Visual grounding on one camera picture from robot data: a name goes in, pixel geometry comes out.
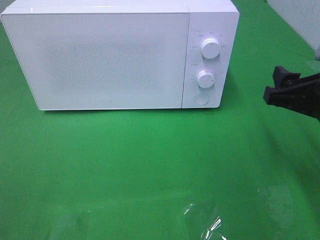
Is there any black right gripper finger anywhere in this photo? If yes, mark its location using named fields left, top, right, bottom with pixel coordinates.
left=272, top=65, right=320, bottom=92
left=263, top=84, right=320, bottom=120

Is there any white round knob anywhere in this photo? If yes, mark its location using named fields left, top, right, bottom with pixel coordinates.
left=196, top=70, right=215, bottom=89
left=200, top=37, right=221, bottom=59

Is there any round white door button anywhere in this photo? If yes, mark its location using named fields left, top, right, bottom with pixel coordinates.
left=194, top=93, right=210, bottom=106

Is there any white microwave door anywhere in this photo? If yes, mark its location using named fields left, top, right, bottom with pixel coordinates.
left=1, top=13, right=189, bottom=110

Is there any clear plastic wrap piece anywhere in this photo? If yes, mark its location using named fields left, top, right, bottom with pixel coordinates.
left=183, top=199, right=227, bottom=240

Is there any white microwave oven body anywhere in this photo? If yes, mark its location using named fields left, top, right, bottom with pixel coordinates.
left=0, top=0, right=240, bottom=109

